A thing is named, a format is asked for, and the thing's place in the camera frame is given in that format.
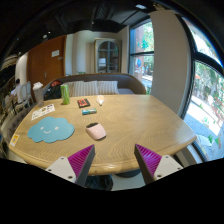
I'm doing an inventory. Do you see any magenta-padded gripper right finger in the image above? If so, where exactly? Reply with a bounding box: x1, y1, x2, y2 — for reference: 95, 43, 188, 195
133, 143, 184, 185

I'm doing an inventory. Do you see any person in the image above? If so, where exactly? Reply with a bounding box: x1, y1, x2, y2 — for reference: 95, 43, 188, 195
9, 78, 23, 98

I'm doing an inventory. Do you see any pink and black computer mouse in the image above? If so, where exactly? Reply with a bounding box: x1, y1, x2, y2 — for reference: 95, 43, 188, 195
85, 122, 108, 141

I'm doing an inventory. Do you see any white chair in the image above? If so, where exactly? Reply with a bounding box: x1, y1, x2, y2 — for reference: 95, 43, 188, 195
17, 81, 34, 105

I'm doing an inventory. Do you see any black and red flat box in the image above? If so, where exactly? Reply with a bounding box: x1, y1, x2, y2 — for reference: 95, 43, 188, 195
76, 98, 91, 109

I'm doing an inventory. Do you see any blue cloud-shaped mouse pad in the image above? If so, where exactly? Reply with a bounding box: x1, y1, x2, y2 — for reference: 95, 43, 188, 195
26, 116, 76, 144

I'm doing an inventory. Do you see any large striped cushion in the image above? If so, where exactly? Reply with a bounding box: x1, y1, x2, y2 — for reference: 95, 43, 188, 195
63, 80, 99, 98

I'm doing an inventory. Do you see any white sticker sheet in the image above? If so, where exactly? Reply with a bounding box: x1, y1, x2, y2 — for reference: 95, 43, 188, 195
30, 103, 56, 121

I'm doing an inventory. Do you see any clear shaker bottle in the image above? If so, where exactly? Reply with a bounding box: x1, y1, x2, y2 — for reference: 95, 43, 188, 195
32, 81, 45, 108

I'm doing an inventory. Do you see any small teal packet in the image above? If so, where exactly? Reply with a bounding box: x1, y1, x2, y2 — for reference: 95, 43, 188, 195
81, 107, 98, 116

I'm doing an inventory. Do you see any grey tufted chair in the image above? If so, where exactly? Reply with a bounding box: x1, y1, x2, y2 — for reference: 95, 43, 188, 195
0, 107, 30, 158

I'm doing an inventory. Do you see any grey arched glass cabinet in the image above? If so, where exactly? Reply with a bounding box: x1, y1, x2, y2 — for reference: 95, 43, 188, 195
93, 37, 123, 74

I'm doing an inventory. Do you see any brown curved sofa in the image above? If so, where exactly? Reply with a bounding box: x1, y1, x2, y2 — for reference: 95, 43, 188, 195
41, 73, 148, 101

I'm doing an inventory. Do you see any small striped cushion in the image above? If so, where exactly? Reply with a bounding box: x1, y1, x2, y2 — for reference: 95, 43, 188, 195
97, 80, 120, 96

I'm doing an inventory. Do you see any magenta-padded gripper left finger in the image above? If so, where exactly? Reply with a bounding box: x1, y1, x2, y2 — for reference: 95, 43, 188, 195
45, 143, 97, 188

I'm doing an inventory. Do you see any brown wooden door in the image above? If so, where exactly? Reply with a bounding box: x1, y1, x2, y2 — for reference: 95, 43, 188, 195
27, 35, 67, 98

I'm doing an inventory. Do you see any green drink can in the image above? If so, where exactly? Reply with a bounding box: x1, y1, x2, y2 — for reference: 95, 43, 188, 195
59, 83, 71, 106

